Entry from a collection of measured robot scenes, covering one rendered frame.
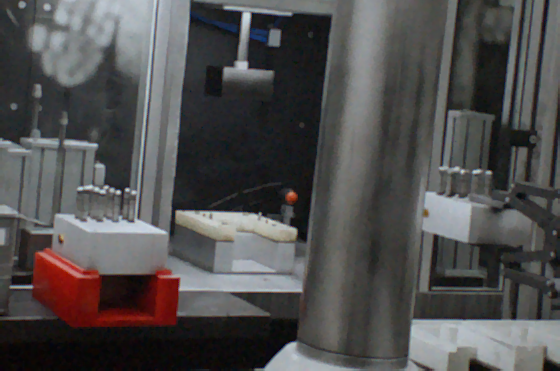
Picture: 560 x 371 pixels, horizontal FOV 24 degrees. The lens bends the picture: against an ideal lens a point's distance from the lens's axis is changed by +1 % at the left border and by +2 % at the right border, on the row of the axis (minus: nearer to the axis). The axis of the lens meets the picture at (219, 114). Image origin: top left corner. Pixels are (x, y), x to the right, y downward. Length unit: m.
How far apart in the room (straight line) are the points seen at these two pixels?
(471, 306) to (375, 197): 0.84
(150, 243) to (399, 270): 0.42
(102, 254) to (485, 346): 0.57
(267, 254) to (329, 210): 0.78
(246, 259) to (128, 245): 0.50
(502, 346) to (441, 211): 0.19
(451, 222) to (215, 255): 0.35
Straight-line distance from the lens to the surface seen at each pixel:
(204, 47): 2.14
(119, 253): 1.46
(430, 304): 1.90
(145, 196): 1.66
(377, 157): 1.11
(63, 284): 1.48
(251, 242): 1.94
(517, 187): 1.64
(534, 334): 1.88
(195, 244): 1.89
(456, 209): 1.68
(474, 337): 1.79
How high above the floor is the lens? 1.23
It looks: 3 degrees down
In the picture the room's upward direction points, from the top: 5 degrees clockwise
